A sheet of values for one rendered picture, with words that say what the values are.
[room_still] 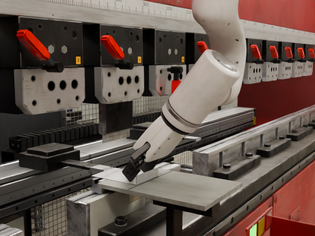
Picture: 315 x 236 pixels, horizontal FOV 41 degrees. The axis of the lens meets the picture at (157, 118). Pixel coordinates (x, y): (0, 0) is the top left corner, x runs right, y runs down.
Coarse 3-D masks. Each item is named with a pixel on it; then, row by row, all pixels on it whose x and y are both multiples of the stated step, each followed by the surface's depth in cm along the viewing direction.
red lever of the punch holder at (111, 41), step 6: (102, 36) 83; (108, 36) 82; (102, 42) 83; (108, 42) 82; (114, 42) 83; (108, 48) 84; (114, 48) 84; (114, 54) 85; (120, 54) 85; (120, 60) 87; (126, 60) 88; (120, 66) 89; (126, 66) 88; (132, 66) 88
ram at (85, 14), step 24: (0, 0) 66; (24, 0) 70; (144, 0) 98; (168, 0) 106; (240, 0) 144; (264, 0) 163; (288, 0) 188; (312, 0) 222; (120, 24) 91; (144, 24) 98; (168, 24) 107; (192, 24) 117; (288, 24) 190; (312, 24) 225
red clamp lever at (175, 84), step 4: (168, 68) 107; (172, 68) 106; (176, 68) 105; (180, 68) 105; (172, 72) 106; (176, 72) 105; (180, 72) 105; (176, 76) 106; (176, 80) 106; (172, 84) 106; (176, 84) 106; (172, 88) 106; (172, 92) 107
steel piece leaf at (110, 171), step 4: (112, 168) 104; (116, 168) 104; (100, 172) 100; (104, 172) 100; (108, 172) 100; (112, 172) 100; (92, 176) 97; (96, 176) 97; (100, 176) 97; (104, 176) 97
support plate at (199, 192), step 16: (176, 176) 98; (192, 176) 98; (128, 192) 88; (144, 192) 86; (160, 192) 86; (176, 192) 86; (192, 192) 86; (208, 192) 86; (224, 192) 86; (208, 208) 79
